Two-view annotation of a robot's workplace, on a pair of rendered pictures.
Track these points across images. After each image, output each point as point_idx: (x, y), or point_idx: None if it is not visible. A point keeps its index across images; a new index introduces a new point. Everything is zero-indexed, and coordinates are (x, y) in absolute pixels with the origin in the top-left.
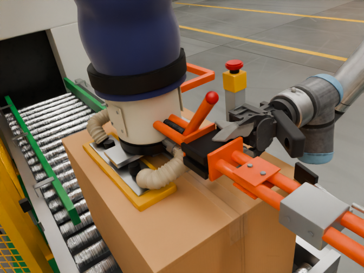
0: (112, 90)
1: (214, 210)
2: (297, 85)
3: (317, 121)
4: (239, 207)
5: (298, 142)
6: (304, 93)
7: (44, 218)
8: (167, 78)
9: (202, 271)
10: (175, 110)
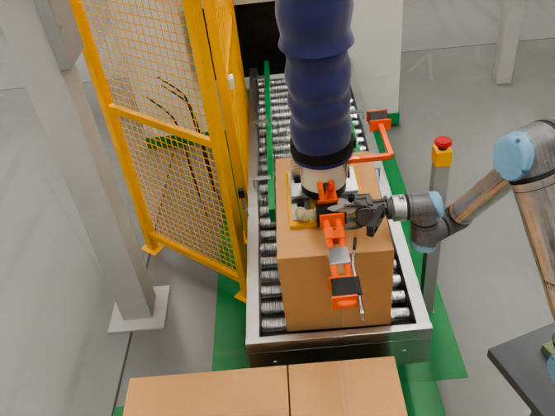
0: (296, 158)
1: (325, 246)
2: (408, 195)
3: (416, 222)
4: None
5: (368, 228)
6: (405, 201)
7: (252, 206)
8: (326, 163)
9: (305, 273)
10: (335, 178)
